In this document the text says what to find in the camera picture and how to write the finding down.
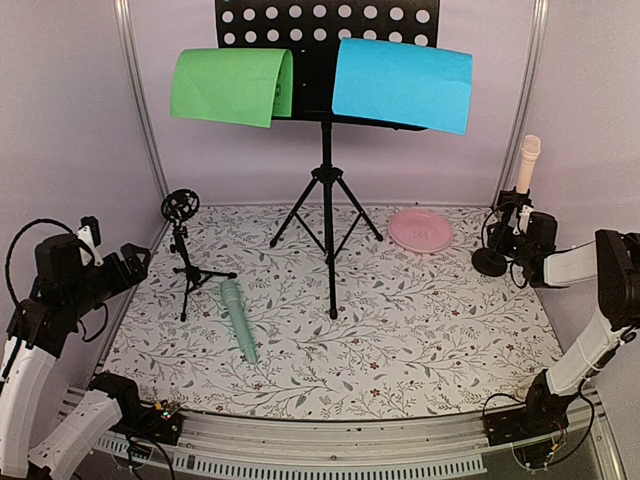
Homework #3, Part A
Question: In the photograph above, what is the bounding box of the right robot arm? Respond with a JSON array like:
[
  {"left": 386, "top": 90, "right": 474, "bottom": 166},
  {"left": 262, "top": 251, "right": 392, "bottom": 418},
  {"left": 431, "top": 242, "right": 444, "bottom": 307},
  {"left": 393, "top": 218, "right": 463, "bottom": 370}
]
[{"left": 473, "top": 213, "right": 639, "bottom": 444}]

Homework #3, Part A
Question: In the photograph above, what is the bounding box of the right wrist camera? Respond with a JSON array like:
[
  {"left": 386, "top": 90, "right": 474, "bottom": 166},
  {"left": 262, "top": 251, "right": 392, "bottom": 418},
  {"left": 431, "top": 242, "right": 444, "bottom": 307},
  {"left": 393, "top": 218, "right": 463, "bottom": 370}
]
[{"left": 513, "top": 205, "right": 534, "bottom": 236}]

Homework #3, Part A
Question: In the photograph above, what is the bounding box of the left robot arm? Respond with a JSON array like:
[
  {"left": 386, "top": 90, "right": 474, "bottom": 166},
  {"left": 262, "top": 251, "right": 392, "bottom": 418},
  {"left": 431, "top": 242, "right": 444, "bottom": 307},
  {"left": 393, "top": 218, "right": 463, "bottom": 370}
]
[{"left": 1, "top": 232, "right": 151, "bottom": 479}]

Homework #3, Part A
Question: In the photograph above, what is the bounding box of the right aluminium frame post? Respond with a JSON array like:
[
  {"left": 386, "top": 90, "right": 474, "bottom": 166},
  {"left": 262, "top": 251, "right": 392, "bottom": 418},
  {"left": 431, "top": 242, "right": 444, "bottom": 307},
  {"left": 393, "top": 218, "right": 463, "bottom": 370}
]
[{"left": 491, "top": 0, "right": 549, "bottom": 207}]

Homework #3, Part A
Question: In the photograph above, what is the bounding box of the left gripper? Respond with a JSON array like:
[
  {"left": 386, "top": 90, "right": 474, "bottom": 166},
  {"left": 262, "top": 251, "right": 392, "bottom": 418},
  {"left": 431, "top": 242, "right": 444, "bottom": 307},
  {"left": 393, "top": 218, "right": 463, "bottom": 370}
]
[{"left": 65, "top": 241, "right": 151, "bottom": 317}]

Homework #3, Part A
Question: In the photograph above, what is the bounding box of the pink plate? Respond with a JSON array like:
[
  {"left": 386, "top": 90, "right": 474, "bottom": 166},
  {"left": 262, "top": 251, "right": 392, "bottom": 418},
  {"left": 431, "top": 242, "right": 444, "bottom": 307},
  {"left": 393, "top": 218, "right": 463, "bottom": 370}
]
[{"left": 388, "top": 208, "right": 453, "bottom": 254}]

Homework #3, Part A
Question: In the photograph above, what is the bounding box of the floral table mat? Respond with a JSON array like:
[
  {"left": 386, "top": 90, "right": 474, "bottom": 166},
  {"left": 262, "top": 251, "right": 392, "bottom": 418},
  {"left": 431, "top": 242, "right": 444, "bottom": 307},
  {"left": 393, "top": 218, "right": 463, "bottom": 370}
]
[{"left": 104, "top": 205, "right": 561, "bottom": 420}]

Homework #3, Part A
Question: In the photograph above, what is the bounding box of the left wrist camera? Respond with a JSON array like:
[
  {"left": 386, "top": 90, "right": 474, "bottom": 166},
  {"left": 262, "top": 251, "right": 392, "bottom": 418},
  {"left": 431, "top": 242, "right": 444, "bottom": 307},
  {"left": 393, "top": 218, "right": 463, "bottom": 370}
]
[{"left": 76, "top": 216, "right": 104, "bottom": 267}]

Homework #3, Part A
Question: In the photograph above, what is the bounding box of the green paper sheet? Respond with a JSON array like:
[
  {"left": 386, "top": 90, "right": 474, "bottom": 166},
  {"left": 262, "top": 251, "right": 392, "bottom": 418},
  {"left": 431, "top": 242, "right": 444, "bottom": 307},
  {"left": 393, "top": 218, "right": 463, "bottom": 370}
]
[{"left": 170, "top": 48, "right": 294, "bottom": 128}]

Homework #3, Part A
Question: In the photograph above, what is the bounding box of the black round base mic stand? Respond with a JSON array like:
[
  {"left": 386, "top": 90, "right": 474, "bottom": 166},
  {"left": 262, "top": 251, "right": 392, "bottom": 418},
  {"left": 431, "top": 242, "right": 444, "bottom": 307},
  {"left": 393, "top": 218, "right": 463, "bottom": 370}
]
[{"left": 471, "top": 188, "right": 532, "bottom": 277}]

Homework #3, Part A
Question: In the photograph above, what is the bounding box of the left aluminium frame post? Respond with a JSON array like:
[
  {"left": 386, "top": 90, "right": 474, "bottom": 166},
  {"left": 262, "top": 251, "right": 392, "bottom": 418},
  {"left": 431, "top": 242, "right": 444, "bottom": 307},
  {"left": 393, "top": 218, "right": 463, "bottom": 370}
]
[{"left": 112, "top": 0, "right": 174, "bottom": 216}]

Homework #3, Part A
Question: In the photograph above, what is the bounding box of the black shock mount tripod stand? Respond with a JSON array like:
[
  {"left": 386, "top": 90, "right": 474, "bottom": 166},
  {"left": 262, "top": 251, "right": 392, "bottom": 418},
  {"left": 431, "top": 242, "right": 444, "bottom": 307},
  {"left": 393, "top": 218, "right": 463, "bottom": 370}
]
[{"left": 160, "top": 189, "right": 237, "bottom": 322}]

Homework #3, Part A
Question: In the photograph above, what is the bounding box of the aluminium frame post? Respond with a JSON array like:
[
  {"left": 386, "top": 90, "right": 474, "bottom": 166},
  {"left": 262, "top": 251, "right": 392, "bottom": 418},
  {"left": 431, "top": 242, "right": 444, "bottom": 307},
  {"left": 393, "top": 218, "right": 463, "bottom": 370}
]
[
  {"left": 491, "top": 0, "right": 549, "bottom": 207},
  {"left": 112, "top": 0, "right": 174, "bottom": 216}
]

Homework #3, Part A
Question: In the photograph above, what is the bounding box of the mint green toy microphone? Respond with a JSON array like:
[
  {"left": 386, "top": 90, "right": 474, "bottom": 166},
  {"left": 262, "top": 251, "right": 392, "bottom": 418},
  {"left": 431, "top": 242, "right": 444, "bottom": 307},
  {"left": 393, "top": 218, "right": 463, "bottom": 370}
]
[{"left": 220, "top": 279, "right": 258, "bottom": 365}]

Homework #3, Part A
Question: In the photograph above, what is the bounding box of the aluminium front rail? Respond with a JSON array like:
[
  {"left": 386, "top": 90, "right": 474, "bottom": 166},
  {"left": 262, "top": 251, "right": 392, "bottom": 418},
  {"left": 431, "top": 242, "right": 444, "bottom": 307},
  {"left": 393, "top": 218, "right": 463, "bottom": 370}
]
[{"left": 73, "top": 413, "right": 604, "bottom": 479}]

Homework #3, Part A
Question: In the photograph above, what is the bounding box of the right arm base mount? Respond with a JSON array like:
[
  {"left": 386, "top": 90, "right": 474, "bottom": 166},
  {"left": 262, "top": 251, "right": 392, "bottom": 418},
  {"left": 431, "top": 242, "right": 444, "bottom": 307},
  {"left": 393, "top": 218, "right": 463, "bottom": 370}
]
[{"left": 482, "top": 407, "right": 569, "bottom": 470}]

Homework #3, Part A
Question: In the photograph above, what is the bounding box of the black music stand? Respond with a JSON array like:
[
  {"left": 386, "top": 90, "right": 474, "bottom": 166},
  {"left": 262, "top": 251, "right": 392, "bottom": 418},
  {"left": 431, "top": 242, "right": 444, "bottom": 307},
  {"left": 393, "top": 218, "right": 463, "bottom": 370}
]
[{"left": 214, "top": 1, "right": 440, "bottom": 318}]

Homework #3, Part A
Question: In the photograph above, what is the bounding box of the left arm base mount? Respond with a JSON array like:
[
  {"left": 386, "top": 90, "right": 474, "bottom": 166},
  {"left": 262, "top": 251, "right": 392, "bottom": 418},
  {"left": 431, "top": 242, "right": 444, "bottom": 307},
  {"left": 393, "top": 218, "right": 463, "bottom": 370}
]
[{"left": 109, "top": 401, "right": 184, "bottom": 446}]

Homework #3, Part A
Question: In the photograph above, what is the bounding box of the blue paper sheet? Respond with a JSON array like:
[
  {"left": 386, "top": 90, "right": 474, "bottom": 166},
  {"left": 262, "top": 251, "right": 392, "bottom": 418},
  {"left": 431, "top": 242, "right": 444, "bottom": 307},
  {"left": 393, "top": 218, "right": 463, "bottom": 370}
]
[{"left": 332, "top": 38, "right": 473, "bottom": 135}]

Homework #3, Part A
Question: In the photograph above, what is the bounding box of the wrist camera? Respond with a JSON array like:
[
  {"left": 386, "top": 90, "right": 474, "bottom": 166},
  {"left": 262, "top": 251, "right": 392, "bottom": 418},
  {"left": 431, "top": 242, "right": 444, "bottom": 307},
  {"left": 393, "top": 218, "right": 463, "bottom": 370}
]
[
  {"left": 76, "top": 216, "right": 104, "bottom": 267},
  {"left": 513, "top": 205, "right": 534, "bottom": 236}
]

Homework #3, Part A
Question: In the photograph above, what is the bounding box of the beige toy microphone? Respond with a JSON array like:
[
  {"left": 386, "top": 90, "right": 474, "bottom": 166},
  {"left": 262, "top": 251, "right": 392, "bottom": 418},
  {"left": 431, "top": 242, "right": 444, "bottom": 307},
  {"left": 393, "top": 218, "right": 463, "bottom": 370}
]
[{"left": 516, "top": 134, "right": 541, "bottom": 194}]

